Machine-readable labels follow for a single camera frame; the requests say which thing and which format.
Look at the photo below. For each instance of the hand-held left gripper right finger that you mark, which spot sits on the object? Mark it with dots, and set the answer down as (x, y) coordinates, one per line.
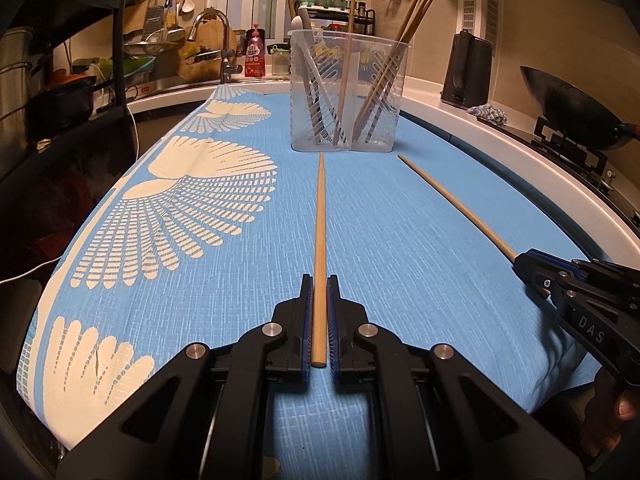
(333, 360)

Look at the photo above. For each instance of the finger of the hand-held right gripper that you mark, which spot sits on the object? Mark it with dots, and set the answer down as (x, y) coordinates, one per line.
(575, 271)
(537, 275)

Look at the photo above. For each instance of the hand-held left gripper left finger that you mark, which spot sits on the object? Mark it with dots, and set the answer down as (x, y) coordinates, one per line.
(305, 360)

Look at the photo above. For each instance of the wooden chopstick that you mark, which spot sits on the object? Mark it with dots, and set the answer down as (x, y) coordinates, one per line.
(320, 235)
(290, 5)
(350, 25)
(423, 20)
(416, 17)
(450, 200)
(409, 15)

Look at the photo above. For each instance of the clear plastic utensil holder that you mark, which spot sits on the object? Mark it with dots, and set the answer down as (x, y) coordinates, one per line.
(395, 130)

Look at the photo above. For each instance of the person's right hand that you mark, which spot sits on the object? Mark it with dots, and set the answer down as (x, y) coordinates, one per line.
(615, 420)

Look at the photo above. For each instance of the black gas stove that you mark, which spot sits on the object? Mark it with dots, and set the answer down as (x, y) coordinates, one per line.
(575, 160)

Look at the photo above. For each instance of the blue patterned tablecloth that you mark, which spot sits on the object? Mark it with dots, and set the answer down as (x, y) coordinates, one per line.
(400, 260)

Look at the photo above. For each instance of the black wok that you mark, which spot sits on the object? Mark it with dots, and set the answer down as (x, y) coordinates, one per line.
(575, 105)

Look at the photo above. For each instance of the blue white dishcloth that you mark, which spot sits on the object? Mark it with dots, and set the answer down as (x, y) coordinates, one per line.
(489, 115)

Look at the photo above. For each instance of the black electric kettle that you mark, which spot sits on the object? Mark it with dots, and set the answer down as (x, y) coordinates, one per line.
(467, 70)

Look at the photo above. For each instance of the green lid jar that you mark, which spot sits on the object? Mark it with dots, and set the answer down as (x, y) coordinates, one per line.
(281, 62)

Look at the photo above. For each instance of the red dish soap bottle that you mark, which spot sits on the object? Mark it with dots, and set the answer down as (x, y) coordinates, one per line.
(255, 55)

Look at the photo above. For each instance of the black spice rack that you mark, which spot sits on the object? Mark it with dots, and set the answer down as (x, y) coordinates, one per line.
(370, 15)

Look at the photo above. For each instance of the large wooden cutting board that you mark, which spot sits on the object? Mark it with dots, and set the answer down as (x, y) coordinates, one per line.
(200, 60)

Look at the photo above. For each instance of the green basin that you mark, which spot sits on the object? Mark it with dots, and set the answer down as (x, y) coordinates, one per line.
(130, 66)

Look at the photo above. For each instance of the chrome kitchen faucet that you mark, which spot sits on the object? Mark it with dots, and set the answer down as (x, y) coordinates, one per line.
(220, 25)

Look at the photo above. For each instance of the row of spice jars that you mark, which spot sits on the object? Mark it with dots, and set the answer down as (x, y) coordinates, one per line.
(325, 1)

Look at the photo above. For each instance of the steel bowl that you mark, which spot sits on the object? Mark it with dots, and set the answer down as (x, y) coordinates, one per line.
(150, 49)

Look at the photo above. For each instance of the black cooking pot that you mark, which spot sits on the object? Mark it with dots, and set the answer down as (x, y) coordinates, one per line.
(62, 102)

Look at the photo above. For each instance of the white power strip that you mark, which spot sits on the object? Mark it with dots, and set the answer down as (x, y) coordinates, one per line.
(85, 67)

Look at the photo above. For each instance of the yellow kitchen tool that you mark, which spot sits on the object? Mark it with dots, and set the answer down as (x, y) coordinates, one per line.
(173, 12)

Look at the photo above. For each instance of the metal grater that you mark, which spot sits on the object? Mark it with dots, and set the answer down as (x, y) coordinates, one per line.
(154, 20)

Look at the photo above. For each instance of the black storage rack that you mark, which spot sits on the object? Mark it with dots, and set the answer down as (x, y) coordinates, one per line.
(120, 35)

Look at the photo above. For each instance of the steel stock pot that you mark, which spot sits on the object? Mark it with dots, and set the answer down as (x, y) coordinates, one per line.
(15, 75)

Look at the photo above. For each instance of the wall vent grille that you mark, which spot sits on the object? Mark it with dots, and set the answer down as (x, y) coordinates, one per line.
(470, 15)

